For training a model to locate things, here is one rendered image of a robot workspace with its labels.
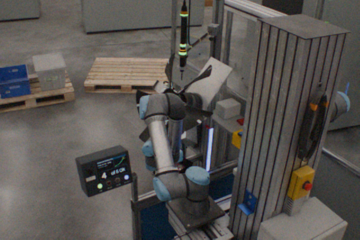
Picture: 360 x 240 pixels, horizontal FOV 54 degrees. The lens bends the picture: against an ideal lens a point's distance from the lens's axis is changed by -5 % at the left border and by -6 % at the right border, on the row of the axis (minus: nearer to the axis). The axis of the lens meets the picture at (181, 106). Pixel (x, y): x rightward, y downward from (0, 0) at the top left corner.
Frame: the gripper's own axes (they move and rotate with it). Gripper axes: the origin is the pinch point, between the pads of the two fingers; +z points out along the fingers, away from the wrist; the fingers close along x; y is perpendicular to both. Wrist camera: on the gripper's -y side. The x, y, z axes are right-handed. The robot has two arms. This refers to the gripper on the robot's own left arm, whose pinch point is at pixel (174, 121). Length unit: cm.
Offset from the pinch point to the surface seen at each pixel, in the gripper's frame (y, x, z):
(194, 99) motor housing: -1.2, 1.3, 35.4
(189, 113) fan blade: -5.7, -0.5, 11.4
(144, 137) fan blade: 25.4, 18.7, 5.3
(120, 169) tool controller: 9, 0, -54
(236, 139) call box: -35.5, 17.6, 17.3
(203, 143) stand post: 0, 49, 54
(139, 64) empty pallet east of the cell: 186, 84, 300
